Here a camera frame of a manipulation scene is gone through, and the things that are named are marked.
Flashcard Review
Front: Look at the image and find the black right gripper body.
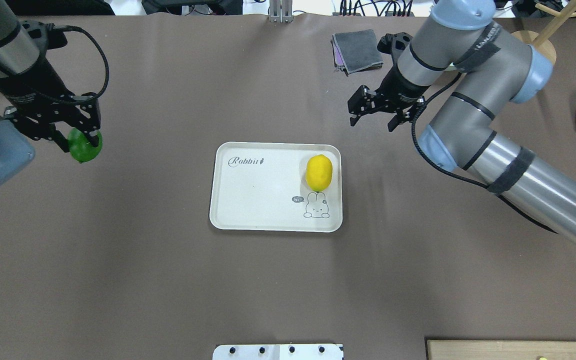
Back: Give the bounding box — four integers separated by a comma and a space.
347, 85, 426, 122

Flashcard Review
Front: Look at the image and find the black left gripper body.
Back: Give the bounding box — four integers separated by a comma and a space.
4, 92, 101, 141

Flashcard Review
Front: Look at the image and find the green lime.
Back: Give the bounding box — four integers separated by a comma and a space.
67, 128, 103, 163

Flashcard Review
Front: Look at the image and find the yellow lemon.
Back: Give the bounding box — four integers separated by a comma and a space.
305, 154, 333, 192

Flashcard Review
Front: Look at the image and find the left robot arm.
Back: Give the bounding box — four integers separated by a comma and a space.
0, 0, 110, 186

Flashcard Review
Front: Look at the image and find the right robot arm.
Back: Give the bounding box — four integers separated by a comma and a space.
347, 0, 576, 243

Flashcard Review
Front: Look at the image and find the white rabbit tray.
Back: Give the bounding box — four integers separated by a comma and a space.
209, 141, 343, 233

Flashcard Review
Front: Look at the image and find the grey folded cloth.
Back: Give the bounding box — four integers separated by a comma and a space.
331, 29, 384, 75

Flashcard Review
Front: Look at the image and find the wooden mug tree stand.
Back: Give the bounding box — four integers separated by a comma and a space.
512, 0, 576, 64

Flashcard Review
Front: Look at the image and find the wooden cutting board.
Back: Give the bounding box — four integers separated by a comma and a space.
426, 339, 576, 360

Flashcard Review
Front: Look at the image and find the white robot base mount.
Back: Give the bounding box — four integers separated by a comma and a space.
212, 343, 345, 360

